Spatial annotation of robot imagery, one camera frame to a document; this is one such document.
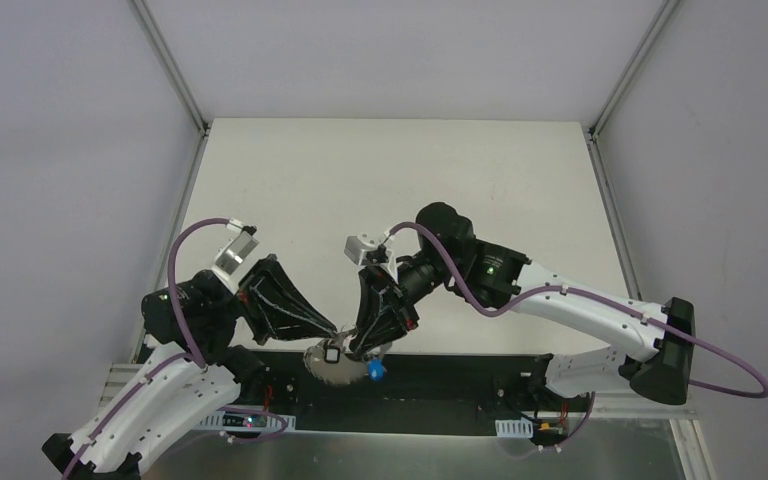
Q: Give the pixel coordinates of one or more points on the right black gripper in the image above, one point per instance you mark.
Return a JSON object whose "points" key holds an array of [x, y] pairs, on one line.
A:
{"points": [[384, 291]]}

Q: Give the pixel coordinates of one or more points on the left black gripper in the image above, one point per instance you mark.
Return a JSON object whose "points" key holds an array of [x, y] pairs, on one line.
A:
{"points": [[254, 299]]}

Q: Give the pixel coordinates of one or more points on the silver key black head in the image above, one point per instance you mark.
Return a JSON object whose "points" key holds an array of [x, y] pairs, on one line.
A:
{"points": [[332, 354]]}

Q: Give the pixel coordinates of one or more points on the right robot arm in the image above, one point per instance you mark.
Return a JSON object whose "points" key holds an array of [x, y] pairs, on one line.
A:
{"points": [[648, 348]]}

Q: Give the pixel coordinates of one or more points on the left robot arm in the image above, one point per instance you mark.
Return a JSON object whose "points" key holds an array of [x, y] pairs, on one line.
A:
{"points": [[193, 369]]}

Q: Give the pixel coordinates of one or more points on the left circuit board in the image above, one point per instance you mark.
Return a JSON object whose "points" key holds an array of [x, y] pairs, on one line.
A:
{"points": [[246, 422]]}

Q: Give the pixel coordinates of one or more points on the circuit board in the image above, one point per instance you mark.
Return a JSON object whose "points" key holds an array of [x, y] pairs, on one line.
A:
{"points": [[528, 429], [246, 422]]}

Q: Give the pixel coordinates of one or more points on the right circuit board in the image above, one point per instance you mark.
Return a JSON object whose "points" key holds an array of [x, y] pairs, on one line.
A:
{"points": [[528, 429]]}

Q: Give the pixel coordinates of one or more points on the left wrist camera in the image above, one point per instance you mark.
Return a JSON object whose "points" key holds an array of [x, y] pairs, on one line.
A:
{"points": [[232, 256]]}

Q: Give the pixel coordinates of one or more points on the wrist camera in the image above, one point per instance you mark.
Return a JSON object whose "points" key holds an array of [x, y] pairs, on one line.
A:
{"points": [[232, 256], [370, 250]]}

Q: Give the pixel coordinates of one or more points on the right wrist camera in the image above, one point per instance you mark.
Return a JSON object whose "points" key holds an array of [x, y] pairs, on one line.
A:
{"points": [[370, 250]]}

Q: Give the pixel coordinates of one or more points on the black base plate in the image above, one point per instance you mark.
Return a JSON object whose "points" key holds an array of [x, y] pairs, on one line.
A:
{"points": [[459, 395]]}

